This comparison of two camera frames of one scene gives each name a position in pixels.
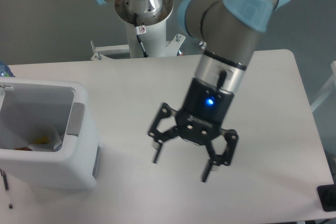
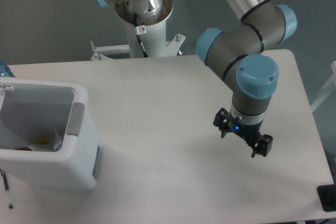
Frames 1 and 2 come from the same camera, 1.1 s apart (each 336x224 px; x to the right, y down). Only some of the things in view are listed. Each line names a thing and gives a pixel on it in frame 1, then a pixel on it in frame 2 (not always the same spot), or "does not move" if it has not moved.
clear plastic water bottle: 58,146 does not move
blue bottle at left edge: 5,70 does not move
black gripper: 205,108 -> 250,132
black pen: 6,183 does not move
